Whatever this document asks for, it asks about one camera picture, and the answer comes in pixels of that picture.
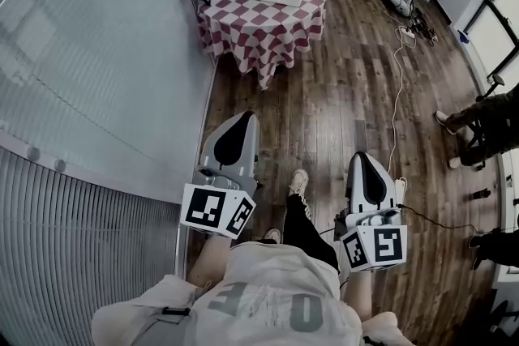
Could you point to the white power strip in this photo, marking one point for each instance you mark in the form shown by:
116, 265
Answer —
407, 35

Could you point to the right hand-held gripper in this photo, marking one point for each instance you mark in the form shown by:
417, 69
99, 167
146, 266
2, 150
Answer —
357, 194

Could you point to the small blue object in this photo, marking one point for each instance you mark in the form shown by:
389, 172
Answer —
464, 37

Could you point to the black stool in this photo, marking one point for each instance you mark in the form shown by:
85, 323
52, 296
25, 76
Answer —
478, 133

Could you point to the person's white shoe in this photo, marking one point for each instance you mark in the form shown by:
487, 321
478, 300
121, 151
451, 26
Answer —
299, 180
272, 235

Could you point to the person's left forearm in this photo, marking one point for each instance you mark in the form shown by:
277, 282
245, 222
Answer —
213, 259

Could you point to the small black floor object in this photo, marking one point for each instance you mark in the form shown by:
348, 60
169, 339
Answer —
481, 195

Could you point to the person's black trouser leg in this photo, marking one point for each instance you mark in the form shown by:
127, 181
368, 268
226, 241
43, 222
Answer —
302, 231

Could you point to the black framed window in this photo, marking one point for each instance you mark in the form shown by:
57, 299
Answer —
496, 20

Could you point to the white floor appliance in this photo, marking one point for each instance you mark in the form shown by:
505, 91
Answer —
399, 2

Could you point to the person's right forearm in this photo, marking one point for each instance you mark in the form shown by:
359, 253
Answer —
359, 291

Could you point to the white extension socket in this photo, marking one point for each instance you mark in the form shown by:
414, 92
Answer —
400, 190

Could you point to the person's beige printed shirt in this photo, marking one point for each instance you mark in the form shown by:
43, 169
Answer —
263, 287

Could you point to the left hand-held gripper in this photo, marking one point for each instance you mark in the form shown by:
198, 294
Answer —
233, 174

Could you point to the round table with checkered cloth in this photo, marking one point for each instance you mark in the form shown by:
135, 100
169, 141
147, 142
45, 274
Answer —
259, 28

